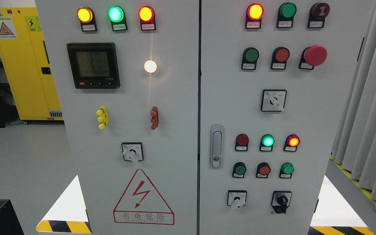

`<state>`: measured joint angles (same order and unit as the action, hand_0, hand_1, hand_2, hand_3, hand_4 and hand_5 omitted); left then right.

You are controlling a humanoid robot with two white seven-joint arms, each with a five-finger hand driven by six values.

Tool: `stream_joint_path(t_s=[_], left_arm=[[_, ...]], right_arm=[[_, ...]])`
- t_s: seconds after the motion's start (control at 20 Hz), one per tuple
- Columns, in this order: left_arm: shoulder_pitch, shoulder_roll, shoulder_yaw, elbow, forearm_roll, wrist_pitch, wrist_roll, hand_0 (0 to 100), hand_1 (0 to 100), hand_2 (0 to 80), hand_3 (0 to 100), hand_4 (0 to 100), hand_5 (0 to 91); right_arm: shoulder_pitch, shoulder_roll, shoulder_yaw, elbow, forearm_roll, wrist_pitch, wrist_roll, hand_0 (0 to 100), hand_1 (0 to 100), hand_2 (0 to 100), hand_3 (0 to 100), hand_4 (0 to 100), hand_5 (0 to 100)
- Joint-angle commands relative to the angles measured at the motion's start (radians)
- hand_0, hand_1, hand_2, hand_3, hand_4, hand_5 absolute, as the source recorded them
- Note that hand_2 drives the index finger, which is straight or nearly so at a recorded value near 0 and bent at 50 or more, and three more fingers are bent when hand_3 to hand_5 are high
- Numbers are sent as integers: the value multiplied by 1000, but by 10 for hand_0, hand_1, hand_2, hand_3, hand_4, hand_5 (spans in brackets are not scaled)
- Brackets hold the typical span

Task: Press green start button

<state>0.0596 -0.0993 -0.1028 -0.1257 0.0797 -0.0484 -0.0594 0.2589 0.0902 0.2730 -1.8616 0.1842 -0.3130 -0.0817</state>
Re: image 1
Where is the lower left green push button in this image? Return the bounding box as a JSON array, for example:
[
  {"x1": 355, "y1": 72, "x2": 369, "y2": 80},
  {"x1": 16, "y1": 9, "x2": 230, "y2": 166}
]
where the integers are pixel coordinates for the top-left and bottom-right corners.
[{"x1": 232, "y1": 162, "x2": 247, "y2": 178}]

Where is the green push button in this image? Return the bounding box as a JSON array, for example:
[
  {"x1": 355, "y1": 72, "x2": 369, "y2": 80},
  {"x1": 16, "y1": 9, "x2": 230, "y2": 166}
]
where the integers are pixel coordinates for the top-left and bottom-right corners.
[
  {"x1": 241, "y1": 47, "x2": 259, "y2": 71},
  {"x1": 232, "y1": 162, "x2": 247, "y2": 178},
  {"x1": 279, "y1": 163, "x2": 294, "y2": 179}
]

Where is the upper green push button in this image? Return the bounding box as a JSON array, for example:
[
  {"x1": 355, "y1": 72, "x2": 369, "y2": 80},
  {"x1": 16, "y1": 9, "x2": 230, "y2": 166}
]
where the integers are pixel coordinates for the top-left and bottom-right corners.
[{"x1": 241, "y1": 47, "x2": 259, "y2": 71}]

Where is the lower red push button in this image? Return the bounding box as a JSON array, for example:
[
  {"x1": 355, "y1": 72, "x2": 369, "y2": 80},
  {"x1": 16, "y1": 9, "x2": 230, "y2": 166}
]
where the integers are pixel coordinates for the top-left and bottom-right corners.
[{"x1": 256, "y1": 162, "x2": 271, "y2": 179}]

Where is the red push button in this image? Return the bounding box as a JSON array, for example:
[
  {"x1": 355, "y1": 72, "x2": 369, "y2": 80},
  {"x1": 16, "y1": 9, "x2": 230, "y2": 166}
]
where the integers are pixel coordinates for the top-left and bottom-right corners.
[
  {"x1": 256, "y1": 162, "x2": 271, "y2": 179},
  {"x1": 270, "y1": 47, "x2": 290, "y2": 70}
]

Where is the upper red push button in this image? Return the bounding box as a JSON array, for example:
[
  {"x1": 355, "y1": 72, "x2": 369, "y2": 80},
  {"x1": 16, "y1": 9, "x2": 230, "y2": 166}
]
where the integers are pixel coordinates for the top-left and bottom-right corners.
[{"x1": 270, "y1": 47, "x2": 290, "y2": 70}]

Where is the lower right green push button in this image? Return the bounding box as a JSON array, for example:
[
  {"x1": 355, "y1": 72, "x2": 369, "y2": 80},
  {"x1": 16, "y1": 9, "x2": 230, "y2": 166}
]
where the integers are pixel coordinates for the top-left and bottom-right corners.
[{"x1": 279, "y1": 163, "x2": 294, "y2": 179}]

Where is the red emergency stop mushroom button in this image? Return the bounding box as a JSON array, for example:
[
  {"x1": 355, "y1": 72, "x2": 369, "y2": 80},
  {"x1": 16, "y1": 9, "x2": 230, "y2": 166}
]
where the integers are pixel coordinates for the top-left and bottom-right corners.
[{"x1": 298, "y1": 45, "x2": 328, "y2": 70}]

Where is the grey electrical control cabinet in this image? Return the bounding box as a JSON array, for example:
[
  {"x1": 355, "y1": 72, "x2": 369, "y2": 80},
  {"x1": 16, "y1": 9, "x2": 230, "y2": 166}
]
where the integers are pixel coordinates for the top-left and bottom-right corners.
[{"x1": 36, "y1": 0, "x2": 375, "y2": 235}]

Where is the red test terminal block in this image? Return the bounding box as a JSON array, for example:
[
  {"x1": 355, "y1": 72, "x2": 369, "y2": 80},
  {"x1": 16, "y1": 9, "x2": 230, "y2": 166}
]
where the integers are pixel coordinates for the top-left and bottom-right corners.
[{"x1": 150, "y1": 106, "x2": 159, "y2": 130}]

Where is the dark red unlit indicator lamp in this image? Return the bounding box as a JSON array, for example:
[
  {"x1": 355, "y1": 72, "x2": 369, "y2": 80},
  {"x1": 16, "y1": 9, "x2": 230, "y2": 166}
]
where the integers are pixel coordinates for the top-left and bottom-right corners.
[{"x1": 235, "y1": 133, "x2": 249, "y2": 151}]

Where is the white lit indicator lamp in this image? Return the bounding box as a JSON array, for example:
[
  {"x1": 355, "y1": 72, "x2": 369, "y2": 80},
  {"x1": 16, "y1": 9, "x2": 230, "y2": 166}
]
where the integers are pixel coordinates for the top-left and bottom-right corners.
[{"x1": 144, "y1": 60, "x2": 158, "y2": 73}]

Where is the small green lit indicator lamp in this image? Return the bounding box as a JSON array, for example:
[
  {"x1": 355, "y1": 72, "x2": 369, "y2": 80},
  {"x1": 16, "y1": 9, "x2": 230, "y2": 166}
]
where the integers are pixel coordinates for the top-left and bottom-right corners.
[{"x1": 259, "y1": 134, "x2": 274, "y2": 152}]

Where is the yellow test terminal block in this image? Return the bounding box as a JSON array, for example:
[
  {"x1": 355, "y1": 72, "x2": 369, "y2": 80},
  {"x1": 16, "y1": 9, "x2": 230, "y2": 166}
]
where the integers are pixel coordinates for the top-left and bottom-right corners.
[{"x1": 96, "y1": 106, "x2": 109, "y2": 130}]

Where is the red electric danger warning sticker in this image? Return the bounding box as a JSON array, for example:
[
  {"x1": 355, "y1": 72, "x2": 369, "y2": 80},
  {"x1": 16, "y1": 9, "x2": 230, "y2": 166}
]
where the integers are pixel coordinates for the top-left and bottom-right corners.
[{"x1": 113, "y1": 169, "x2": 175, "y2": 226}]

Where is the black digital power meter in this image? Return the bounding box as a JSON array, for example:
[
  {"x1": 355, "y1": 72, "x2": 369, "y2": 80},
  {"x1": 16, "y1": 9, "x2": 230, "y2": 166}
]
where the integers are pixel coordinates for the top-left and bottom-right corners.
[{"x1": 67, "y1": 42, "x2": 120, "y2": 89}]

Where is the small red lit indicator lamp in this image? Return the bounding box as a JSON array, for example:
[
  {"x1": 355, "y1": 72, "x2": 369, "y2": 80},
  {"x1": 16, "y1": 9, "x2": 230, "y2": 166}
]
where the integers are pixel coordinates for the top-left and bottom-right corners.
[{"x1": 283, "y1": 134, "x2": 300, "y2": 152}]

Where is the red indicator lamp top left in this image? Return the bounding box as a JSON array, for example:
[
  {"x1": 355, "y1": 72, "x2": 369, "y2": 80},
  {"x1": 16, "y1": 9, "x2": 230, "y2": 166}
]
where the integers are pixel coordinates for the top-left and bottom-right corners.
[{"x1": 138, "y1": 5, "x2": 156, "y2": 31}]

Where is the red indicator lamp top right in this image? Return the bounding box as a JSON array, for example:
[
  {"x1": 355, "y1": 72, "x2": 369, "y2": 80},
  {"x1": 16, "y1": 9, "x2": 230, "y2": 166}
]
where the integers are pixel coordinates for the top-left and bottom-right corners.
[{"x1": 245, "y1": 3, "x2": 264, "y2": 29}]

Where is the green indicator lamp top left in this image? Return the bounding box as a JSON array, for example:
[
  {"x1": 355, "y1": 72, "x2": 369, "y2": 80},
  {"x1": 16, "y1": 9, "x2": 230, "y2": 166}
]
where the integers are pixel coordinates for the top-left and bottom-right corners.
[{"x1": 108, "y1": 6, "x2": 128, "y2": 31}]

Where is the yellow indicator lamp top left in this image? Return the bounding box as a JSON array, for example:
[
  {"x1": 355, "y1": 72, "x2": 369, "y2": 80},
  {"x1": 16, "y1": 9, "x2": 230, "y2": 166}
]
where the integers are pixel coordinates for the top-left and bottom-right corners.
[{"x1": 77, "y1": 7, "x2": 97, "y2": 32}]

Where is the green indicator lamp top right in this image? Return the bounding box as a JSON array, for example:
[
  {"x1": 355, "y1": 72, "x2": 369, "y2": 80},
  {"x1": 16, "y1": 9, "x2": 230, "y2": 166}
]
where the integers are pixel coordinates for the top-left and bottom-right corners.
[{"x1": 276, "y1": 2, "x2": 297, "y2": 28}]

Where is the grey curtain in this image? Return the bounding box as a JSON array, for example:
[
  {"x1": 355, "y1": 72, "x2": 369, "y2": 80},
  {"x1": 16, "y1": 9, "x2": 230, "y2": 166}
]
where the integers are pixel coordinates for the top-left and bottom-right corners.
[{"x1": 333, "y1": 1, "x2": 376, "y2": 210}]

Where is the yellow safety storage cabinet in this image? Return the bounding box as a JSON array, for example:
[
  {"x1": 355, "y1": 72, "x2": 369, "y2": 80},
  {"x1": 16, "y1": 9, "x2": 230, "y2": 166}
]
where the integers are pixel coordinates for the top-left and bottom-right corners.
[{"x1": 0, "y1": 7, "x2": 63, "y2": 121}]

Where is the grey cabinet door handle lock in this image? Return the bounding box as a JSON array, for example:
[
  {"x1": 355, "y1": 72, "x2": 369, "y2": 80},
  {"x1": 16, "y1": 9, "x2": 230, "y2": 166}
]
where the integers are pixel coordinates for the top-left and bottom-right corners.
[{"x1": 210, "y1": 125, "x2": 224, "y2": 169}]

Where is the left door rotary selector switch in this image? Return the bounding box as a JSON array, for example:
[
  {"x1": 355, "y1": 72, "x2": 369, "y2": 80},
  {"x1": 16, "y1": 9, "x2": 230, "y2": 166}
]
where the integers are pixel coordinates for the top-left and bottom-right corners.
[{"x1": 121, "y1": 142, "x2": 144, "y2": 162}]

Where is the upper right rotary selector switch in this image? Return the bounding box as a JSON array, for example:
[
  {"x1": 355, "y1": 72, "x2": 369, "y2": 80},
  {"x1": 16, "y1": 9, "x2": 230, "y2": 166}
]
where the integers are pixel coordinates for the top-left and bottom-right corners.
[{"x1": 260, "y1": 89, "x2": 288, "y2": 112}]

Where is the lower white rotary selector switch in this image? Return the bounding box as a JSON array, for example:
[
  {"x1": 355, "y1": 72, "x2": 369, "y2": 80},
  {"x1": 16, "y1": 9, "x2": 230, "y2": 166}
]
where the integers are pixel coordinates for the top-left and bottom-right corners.
[{"x1": 227, "y1": 190, "x2": 247, "y2": 210}]

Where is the black knob selector switch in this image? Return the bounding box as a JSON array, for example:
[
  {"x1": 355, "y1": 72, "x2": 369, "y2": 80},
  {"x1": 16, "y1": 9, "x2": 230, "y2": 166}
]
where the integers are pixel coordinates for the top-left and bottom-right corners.
[{"x1": 271, "y1": 191, "x2": 292, "y2": 214}]

